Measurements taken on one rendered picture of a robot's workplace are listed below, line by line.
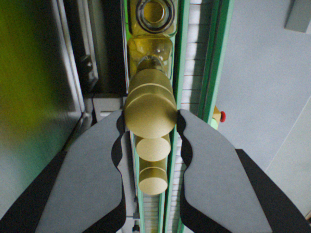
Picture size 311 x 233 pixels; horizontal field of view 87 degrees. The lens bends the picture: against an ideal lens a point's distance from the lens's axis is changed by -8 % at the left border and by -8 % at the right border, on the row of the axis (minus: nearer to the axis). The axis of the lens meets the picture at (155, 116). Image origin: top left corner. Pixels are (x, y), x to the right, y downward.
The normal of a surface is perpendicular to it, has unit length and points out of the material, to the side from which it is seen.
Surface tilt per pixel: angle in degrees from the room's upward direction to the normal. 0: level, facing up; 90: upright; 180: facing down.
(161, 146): 0
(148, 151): 0
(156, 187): 0
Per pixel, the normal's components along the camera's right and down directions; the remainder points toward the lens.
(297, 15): -0.99, -0.06
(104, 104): 0.04, 0.54
